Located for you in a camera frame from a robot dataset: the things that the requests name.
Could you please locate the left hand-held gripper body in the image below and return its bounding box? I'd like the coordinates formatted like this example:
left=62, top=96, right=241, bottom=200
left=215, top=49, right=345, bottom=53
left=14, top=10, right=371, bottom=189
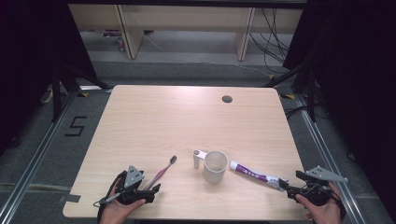
left=116, top=164, right=148, bottom=205

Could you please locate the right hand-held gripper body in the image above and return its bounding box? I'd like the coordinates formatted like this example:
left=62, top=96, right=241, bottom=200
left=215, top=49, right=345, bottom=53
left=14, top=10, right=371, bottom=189
left=288, top=165, right=349, bottom=207

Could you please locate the pink toothbrush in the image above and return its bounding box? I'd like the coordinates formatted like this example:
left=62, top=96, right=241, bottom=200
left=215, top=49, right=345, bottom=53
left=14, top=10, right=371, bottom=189
left=142, top=155, right=178, bottom=191

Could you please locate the white and purple toothpaste tube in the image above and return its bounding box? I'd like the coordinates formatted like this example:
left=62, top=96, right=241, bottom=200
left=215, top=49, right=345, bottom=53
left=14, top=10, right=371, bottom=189
left=229, top=160, right=290, bottom=191

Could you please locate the white cup with side holder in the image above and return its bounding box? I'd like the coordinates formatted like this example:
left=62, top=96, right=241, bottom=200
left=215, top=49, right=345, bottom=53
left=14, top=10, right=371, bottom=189
left=191, top=149, right=229, bottom=184

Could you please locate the person's right hand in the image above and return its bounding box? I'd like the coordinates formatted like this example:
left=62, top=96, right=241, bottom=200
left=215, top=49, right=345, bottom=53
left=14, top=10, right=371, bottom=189
left=294, top=182, right=344, bottom=224

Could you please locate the person's left hand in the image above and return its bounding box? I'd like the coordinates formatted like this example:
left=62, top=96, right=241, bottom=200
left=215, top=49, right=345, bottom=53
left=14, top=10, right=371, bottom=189
left=99, top=178, right=148, bottom=224

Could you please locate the black metal stand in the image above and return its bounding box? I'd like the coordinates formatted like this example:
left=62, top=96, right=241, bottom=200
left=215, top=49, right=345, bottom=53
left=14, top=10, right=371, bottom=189
left=263, top=60, right=319, bottom=123
left=50, top=62, right=114, bottom=123

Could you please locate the black curtain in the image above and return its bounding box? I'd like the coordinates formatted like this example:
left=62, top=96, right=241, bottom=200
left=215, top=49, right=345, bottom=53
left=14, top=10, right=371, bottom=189
left=282, top=0, right=396, bottom=216
left=0, top=0, right=98, bottom=157

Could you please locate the beige wooden desk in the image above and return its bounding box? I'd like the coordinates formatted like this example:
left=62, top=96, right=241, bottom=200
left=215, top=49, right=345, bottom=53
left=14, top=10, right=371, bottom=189
left=68, top=3, right=304, bottom=62

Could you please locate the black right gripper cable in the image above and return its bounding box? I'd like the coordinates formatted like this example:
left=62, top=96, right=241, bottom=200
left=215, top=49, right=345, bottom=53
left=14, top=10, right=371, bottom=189
left=329, top=186, right=347, bottom=220

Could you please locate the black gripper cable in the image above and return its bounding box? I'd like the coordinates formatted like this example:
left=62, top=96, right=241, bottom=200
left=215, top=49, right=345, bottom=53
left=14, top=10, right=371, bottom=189
left=329, top=186, right=347, bottom=220
left=95, top=170, right=129, bottom=224

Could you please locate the grey cable plug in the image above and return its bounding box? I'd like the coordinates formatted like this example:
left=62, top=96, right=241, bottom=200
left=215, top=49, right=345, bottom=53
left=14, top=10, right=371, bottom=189
left=98, top=192, right=124, bottom=206

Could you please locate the aluminium floor rail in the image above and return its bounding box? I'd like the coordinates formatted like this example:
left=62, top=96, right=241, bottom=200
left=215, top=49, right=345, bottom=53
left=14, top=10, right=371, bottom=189
left=0, top=91, right=78, bottom=223
left=294, top=92, right=373, bottom=224

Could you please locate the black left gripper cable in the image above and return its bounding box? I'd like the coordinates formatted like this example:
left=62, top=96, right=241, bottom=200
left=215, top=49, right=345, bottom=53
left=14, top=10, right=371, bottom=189
left=95, top=170, right=129, bottom=224

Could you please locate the bundle of black cables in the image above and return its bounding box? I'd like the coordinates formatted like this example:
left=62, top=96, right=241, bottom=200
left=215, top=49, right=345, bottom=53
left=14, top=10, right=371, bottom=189
left=248, top=7, right=295, bottom=75

